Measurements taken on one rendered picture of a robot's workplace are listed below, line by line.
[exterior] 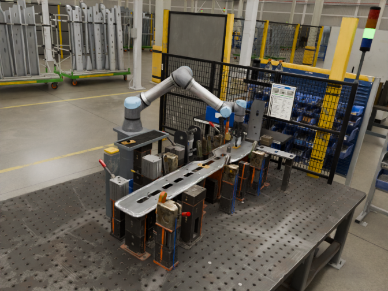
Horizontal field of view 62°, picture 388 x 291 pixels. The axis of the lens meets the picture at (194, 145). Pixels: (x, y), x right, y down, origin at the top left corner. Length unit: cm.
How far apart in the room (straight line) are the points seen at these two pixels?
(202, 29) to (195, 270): 339
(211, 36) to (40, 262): 338
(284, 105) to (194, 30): 215
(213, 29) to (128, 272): 334
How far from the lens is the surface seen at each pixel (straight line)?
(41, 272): 183
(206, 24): 446
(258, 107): 266
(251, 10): 648
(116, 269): 177
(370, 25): 268
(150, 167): 192
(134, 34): 885
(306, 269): 239
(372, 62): 846
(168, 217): 159
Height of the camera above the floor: 190
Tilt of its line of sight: 21 degrees down
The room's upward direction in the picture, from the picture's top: 5 degrees clockwise
